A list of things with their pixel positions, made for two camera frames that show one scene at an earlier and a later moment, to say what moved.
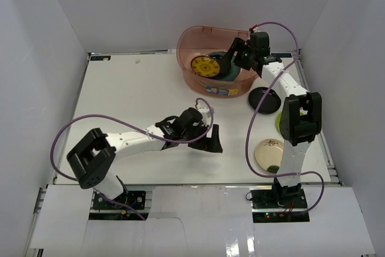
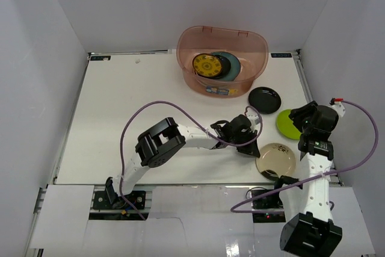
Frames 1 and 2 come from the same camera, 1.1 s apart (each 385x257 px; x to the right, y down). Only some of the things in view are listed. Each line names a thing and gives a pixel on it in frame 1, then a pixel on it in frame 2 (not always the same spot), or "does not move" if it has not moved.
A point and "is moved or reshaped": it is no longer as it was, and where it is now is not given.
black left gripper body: (204, 141) -> (246, 144)
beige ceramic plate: (269, 152) is moved or reshaped
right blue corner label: (283, 55) does not move
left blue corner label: (99, 58) does not move
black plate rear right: (271, 103) does not move
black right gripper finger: (227, 62) -> (300, 115)
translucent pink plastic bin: (197, 41) does not move
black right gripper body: (249, 55) -> (307, 129)
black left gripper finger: (212, 144) -> (251, 148)
